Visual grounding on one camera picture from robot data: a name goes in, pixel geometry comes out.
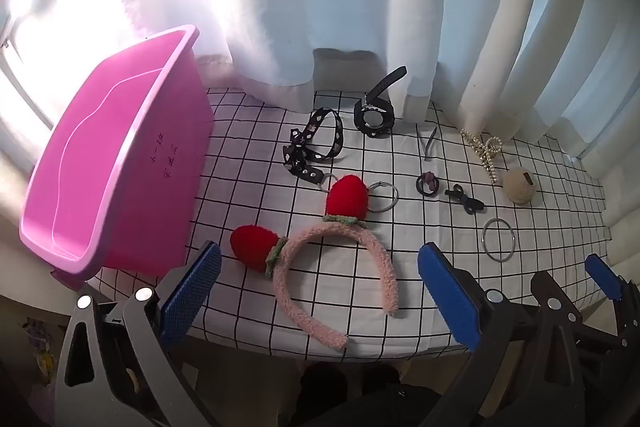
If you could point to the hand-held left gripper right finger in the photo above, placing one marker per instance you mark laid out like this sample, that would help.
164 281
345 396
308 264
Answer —
450 299

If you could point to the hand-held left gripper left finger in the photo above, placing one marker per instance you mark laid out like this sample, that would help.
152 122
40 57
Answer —
192 294

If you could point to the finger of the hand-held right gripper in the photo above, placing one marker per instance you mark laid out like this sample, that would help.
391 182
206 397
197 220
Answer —
602 274

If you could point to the thin metal bangle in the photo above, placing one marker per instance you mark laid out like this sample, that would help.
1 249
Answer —
397 197
483 241

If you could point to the pink strawberry plush headband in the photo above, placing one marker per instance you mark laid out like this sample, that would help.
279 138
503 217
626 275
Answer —
370 252

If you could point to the beige plush hair clip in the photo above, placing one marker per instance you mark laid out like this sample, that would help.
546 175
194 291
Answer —
517 189

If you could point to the pearl hair claw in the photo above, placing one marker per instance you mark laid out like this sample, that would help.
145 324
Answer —
482 152

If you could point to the pink plastic basin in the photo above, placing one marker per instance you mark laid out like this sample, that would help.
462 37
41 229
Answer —
100 147

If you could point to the dark bow hair clip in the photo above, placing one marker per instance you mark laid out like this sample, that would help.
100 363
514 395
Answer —
462 199

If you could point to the silver hair pin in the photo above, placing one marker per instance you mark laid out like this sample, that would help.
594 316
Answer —
426 150

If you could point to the black printed ribbon choker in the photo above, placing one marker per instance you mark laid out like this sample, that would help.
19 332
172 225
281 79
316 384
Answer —
304 170

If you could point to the black studded wrist watch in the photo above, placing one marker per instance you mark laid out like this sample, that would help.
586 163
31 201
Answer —
361 119

